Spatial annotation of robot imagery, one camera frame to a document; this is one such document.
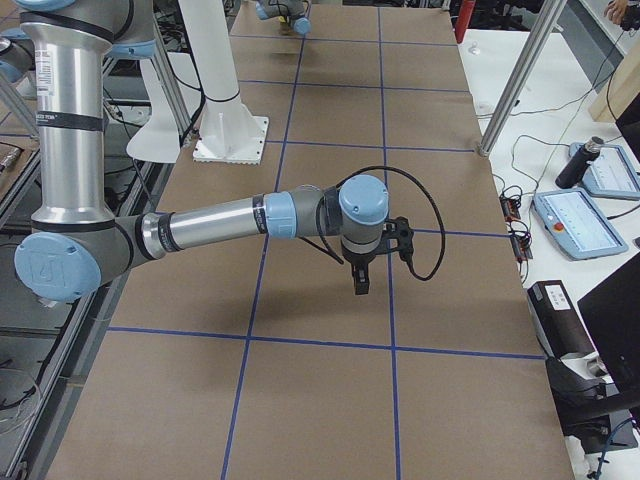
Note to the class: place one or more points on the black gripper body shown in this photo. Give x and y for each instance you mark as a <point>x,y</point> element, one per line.
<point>358,262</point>

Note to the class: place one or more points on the black monitor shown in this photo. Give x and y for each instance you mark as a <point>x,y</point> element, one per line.
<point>610,312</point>

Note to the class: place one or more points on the black box with label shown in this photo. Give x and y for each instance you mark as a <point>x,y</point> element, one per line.
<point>559,329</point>

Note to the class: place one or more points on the white camera pedestal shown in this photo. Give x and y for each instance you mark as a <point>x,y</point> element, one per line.
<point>228,131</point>

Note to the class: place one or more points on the teach pendant tablet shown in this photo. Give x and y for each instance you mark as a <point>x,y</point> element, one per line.
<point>576,223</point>
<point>612,175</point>

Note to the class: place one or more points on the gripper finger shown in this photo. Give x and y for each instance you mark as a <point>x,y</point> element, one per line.
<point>364,282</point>
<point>356,280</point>

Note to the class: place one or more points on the near teach pendant tablet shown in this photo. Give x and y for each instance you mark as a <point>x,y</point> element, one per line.
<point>576,223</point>

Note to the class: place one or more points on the black water bottle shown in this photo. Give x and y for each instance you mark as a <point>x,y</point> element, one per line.
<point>580,161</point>

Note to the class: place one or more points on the far teach pendant tablet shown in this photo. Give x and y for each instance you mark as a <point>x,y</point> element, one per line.
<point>612,175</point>

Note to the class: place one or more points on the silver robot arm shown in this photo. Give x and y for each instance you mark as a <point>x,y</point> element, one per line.
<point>77,244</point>
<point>293,12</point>

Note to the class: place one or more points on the aluminium frame post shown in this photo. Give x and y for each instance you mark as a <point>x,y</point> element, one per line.
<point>536,40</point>

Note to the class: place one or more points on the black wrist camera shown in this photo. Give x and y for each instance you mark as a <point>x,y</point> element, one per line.
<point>398,236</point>

